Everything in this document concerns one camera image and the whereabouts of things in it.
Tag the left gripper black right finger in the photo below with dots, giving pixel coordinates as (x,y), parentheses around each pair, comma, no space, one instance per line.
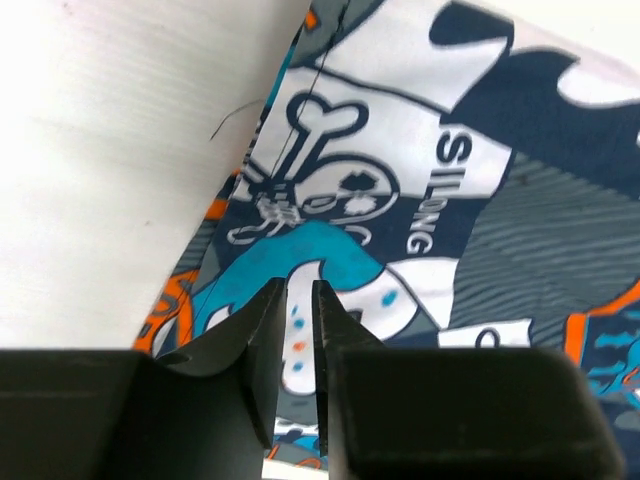
(452,413)

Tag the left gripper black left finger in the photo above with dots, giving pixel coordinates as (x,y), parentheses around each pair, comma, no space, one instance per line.
(203,411)

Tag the colourful patterned shorts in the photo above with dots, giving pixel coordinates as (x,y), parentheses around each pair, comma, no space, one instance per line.
(458,180)

